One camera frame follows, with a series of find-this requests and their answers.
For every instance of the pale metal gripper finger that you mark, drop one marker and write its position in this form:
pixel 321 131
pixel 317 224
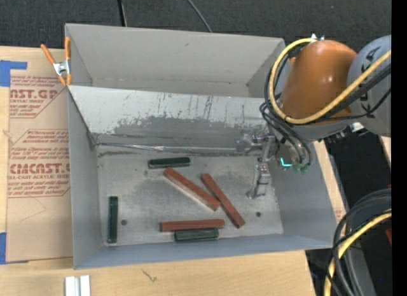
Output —
pixel 265 181
pixel 256 181

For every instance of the red-brown flat block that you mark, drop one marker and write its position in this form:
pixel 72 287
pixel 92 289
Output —
pixel 192 189
pixel 223 200
pixel 192 225

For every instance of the dark green flat block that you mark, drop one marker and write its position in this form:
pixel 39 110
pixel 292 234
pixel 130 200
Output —
pixel 112 220
pixel 196 234
pixel 169 162

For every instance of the grey metal bin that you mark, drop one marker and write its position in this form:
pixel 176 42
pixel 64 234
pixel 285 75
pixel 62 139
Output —
pixel 190 119

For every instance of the brown cardboard board red print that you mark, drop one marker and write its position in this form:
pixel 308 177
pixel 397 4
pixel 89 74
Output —
pixel 38 148

